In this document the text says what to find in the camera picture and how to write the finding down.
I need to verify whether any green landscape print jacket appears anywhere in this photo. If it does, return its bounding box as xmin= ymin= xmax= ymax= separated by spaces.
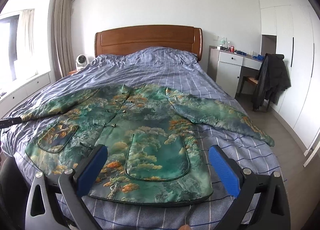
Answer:
xmin=22 ymin=84 xmax=274 ymax=205

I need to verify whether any person's right hand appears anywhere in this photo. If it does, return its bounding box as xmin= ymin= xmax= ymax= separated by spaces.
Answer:
xmin=178 ymin=225 xmax=191 ymax=230

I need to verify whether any small white desk fan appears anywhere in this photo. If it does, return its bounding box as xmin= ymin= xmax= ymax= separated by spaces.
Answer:
xmin=75 ymin=54 xmax=88 ymax=71

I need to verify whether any beige window curtain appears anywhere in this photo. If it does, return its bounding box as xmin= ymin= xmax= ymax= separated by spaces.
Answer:
xmin=52 ymin=0 xmax=75 ymax=80

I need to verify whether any wooden chair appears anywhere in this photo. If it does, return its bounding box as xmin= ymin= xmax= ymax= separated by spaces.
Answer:
xmin=237 ymin=76 xmax=271 ymax=110

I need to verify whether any black coat on chair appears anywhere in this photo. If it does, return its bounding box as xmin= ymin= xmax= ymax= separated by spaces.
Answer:
xmin=252 ymin=53 xmax=291 ymax=110

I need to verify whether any white desk with drawers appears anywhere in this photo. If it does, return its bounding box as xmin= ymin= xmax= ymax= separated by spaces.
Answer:
xmin=207 ymin=46 xmax=262 ymax=97

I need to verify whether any brown wooden headboard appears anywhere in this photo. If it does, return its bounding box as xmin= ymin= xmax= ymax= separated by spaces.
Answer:
xmin=94 ymin=25 xmax=203 ymax=61

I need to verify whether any white wardrobe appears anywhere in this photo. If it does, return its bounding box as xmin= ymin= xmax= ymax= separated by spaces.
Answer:
xmin=259 ymin=0 xmax=319 ymax=150

